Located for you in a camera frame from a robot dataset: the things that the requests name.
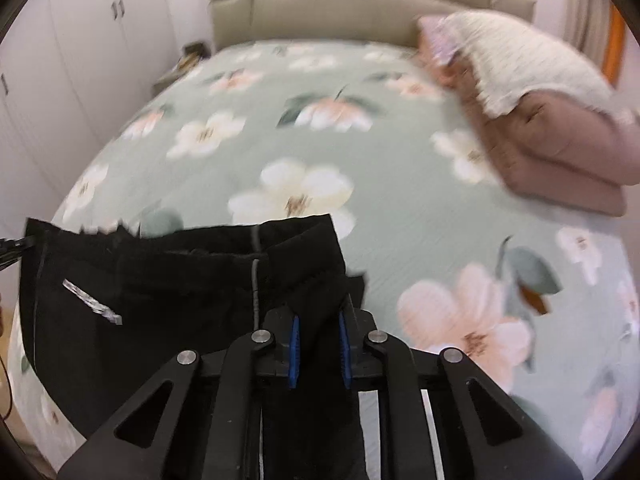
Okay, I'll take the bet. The black zip-up jacket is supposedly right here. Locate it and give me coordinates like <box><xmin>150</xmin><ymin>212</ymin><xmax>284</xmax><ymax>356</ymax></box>
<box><xmin>20</xmin><ymin>216</ymin><xmax>367</xmax><ymax>479</ymax></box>

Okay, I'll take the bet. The green floral bedspread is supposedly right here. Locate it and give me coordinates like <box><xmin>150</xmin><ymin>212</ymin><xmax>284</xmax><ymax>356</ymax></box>
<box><xmin>1</xmin><ymin>41</ymin><xmax>639</xmax><ymax>479</ymax></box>

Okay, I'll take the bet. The white wardrobe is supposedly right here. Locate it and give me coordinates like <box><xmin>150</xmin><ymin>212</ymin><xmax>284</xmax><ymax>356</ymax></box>
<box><xmin>0</xmin><ymin>0</ymin><xmax>216</xmax><ymax>311</ymax></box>

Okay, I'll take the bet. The beige bedside table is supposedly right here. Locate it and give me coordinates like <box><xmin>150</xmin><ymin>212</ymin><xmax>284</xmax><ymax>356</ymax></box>
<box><xmin>152</xmin><ymin>41</ymin><xmax>212</xmax><ymax>98</ymax></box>

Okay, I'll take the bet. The folded pink quilt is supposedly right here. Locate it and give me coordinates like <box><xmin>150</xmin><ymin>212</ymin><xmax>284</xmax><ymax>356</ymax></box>
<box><xmin>419</xmin><ymin>52</ymin><xmax>639</xmax><ymax>218</ymax></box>

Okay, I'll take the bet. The pink patterned pillow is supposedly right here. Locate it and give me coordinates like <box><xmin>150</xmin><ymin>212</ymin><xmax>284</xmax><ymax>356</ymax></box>
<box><xmin>416</xmin><ymin>15</ymin><xmax>459</xmax><ymax>67</ymax></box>

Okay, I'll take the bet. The white lace pillow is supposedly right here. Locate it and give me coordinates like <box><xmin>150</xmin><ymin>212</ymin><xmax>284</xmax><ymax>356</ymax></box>
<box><xmin>440</xmin><ymin>10</ymin><xmax>622</xmax><ymax>118</ymax></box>

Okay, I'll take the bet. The beige and orange curtain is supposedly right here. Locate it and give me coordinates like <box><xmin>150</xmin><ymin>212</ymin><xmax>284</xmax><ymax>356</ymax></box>
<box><xmin>563</xmin><ymin>0</ymin><xmax>626</xmax><ymax>87</ymax></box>

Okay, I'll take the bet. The black cable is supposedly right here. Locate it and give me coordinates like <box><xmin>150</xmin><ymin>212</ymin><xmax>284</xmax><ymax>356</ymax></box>
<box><xmin>0</xmin><ymin>353</ymin><xmax>16</xmax><ymax>421</ymax></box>

